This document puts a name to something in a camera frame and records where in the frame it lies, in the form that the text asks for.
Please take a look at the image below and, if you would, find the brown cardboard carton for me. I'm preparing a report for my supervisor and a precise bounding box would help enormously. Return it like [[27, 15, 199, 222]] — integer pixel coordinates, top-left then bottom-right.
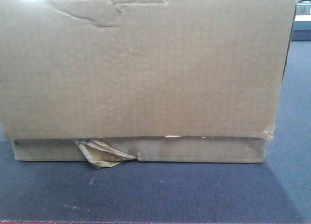
[[0, 0, 296, 168]]

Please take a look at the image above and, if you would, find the grey conveyor side frame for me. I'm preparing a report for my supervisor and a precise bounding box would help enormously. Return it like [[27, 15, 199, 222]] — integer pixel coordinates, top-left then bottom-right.
[[292, 15, 311, 41]]

